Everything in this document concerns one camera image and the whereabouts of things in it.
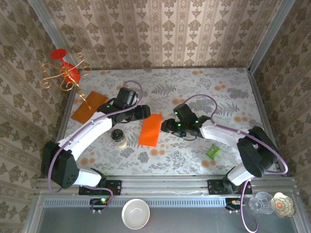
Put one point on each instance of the orange cloth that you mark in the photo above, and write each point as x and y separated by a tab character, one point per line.
150	131

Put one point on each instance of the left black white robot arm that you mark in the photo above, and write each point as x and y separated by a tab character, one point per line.
87	136

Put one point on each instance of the glass jar with black lid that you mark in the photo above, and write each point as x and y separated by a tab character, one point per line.
119	142

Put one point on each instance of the amber brown flat board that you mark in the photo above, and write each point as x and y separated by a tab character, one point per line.
97	100

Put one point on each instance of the green snack packet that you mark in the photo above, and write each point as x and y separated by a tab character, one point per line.
213	151

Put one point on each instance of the right small controller board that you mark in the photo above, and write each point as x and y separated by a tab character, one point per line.
230	203

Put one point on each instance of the small controller board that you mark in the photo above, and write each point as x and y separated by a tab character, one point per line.
230	203
97	203

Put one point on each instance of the red wine glass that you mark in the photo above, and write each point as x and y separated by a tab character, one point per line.
58	54

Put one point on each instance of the left small controller board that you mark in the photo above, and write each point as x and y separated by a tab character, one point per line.
97	203

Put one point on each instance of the white bowl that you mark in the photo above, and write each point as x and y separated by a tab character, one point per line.
136	214

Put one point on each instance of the clear glass cup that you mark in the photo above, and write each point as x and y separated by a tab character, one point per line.
261	204

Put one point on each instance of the small patterned dish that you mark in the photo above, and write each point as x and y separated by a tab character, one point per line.
283	205

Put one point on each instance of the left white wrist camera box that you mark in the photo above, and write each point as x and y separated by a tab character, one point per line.
137	99

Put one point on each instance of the long aluminium base rail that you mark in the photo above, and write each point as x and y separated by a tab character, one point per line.
165	185

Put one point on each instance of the aluminium table side rail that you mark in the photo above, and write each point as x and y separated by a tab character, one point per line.
261	106
63	120

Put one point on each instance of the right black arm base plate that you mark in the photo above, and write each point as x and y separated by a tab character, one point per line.
213	187

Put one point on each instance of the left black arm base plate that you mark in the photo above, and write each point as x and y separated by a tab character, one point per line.
114	187

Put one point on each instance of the aluminium corner post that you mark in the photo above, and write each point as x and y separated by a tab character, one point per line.
269	31
48	24

